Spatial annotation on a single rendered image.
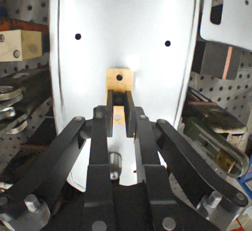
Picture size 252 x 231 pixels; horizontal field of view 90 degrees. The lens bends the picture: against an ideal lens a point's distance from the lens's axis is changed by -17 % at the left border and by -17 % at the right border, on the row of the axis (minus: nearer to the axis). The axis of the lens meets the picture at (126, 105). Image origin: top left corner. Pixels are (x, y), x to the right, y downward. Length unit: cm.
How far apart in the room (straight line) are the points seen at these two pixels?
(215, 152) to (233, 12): 23
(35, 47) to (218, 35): 27
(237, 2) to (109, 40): 22
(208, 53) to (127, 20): 15
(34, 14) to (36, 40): 38
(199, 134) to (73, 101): 22
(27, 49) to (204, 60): 27
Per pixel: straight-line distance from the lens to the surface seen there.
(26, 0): 62
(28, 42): 20
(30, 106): 25
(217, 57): 30
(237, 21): 31
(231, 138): 31
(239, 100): 80
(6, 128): 21
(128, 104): 16
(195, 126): 29
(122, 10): 23
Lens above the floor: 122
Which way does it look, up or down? 66 degrees down
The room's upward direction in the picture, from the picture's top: 169 degrees clockwise
